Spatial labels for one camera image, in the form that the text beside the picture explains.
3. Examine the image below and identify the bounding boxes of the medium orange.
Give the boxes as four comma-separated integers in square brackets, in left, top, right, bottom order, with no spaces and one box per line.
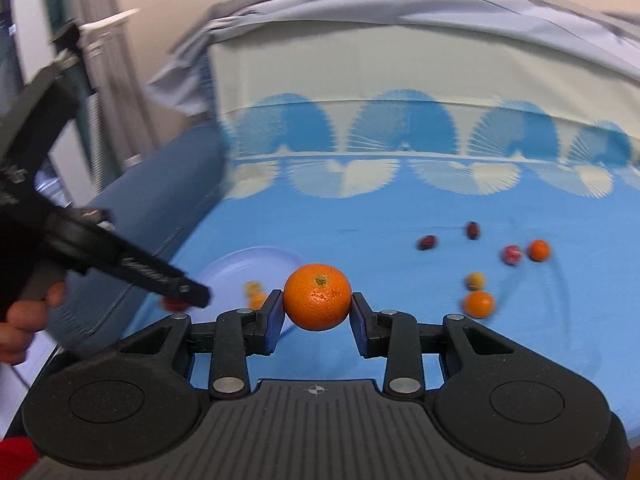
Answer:
[462,291,496,319]

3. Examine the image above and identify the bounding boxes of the large orange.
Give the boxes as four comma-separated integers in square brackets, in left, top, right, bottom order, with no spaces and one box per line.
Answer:
[283,263,352,332]

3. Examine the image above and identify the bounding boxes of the blue sofa armrest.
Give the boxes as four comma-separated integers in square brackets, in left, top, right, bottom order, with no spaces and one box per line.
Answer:
[47,120,228,361]

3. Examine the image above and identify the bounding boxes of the red garment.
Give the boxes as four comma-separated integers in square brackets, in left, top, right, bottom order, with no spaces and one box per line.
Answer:
[0,437,38,480]

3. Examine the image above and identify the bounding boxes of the person's left hand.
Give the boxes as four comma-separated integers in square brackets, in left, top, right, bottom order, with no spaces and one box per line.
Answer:
[0,282,67,366]

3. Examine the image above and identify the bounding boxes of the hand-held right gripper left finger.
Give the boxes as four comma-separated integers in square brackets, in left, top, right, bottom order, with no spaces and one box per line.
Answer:
[116,289,286,401]

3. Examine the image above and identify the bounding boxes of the white window frame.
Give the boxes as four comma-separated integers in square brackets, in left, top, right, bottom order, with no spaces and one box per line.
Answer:
[10,0,56,86]

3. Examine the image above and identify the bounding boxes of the light blue plate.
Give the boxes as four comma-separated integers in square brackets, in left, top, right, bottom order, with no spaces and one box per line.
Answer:
[192,246,307,338]

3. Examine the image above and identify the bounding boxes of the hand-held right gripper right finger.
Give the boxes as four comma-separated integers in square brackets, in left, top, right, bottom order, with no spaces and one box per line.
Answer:
[350,291,521,401]

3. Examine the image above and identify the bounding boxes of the printed blue blanket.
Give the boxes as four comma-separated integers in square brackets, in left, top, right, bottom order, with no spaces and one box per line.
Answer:
[125,30,640,461]

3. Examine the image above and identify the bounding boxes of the white plastic hanger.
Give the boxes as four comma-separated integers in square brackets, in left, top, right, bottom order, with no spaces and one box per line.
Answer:
[80,7,141,36]

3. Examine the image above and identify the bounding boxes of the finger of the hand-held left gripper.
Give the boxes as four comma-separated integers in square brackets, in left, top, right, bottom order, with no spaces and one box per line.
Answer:
[164,270,212,309]

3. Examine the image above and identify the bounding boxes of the grey bed sheet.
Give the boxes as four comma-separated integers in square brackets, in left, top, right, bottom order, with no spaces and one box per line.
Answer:
[147,0,640,116]

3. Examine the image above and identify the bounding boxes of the black garment steamer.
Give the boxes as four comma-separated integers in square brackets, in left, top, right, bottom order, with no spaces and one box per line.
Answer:
[49,22,101,106]

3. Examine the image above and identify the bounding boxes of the grey curtain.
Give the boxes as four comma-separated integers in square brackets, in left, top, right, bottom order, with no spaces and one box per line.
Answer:
[75,0,156,171]

